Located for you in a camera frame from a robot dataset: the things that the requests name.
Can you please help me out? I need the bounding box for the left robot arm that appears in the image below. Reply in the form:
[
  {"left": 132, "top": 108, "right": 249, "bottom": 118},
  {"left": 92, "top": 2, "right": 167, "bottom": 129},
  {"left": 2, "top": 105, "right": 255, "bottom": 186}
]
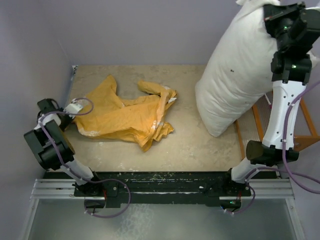
[{"left": 23, "top": 97, "right": 103, "bottom": 196}]

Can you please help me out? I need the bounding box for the blue cartoon pillowcase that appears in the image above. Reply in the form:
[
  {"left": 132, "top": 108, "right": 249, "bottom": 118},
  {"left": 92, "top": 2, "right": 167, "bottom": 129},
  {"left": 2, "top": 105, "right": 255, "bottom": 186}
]
[{"left": 74, "top": 75, "right": 178, "bottom": 152}]

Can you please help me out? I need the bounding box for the wooden tiered rack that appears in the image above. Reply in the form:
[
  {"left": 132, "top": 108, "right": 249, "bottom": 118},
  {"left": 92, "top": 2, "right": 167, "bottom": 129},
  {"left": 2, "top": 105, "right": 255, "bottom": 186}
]
[{"left": 234, "top": 89, "right": 320, "bottom": 161}]

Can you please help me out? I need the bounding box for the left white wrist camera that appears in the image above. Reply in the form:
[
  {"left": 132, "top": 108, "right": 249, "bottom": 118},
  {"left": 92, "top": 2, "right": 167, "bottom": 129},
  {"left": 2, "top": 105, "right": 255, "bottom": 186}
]
[{"left": 63, "top": 99, "right": 84, "bottom": 119}]

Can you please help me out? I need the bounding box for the white pillow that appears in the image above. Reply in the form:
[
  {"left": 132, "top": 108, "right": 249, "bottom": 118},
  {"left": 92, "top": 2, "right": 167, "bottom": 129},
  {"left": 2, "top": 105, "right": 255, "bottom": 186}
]
[{"left": 195, "top": 0, "right": 319, "bottom": 137}]

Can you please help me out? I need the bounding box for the aluminium frame rail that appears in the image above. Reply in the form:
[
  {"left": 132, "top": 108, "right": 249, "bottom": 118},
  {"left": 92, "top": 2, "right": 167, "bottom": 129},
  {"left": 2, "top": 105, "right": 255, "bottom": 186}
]
[{"left": 31, "top": 179, "right": 295, "bottom": 200}]

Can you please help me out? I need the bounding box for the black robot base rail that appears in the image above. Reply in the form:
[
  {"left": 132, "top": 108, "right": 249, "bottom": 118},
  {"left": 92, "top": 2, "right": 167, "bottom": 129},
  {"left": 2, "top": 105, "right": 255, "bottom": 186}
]
[{"left": 74, "top": 171, "right": 251, "bottom": 208}]

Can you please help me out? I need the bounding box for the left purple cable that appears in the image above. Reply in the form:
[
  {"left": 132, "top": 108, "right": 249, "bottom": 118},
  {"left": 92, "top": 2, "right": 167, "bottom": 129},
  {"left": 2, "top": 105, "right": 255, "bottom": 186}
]
[{"left": 39, "top": 97, "right": 132, "bottom": 219}]

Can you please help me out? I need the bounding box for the purple cable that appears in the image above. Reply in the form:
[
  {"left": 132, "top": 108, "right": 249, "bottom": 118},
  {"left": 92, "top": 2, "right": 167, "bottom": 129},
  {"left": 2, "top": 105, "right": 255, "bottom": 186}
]
[
  {"left": 39, "top": 97, "right": 132, "bottom": 219},
  {"left": 223, "top": 81, "right": 320, "bottom": 216}
]

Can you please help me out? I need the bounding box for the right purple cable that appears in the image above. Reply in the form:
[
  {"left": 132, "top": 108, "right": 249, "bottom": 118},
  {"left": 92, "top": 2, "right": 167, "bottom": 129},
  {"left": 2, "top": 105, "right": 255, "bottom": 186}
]
[{"left": 223, "top": 81, "right": 320, "bottom": 216}]

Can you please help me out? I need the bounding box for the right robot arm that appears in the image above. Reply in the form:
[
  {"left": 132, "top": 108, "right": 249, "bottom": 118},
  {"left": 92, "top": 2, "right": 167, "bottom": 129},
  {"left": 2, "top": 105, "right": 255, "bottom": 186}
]
[{"left": 222, "top": 2, "right": 320, "bottom": 196}]

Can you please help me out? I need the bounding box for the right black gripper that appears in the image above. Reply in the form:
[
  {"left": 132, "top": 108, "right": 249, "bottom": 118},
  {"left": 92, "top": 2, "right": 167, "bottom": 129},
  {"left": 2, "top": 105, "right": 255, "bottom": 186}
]
[{"left": 264, "top": 0, "right": 308, "bottom": 52}]

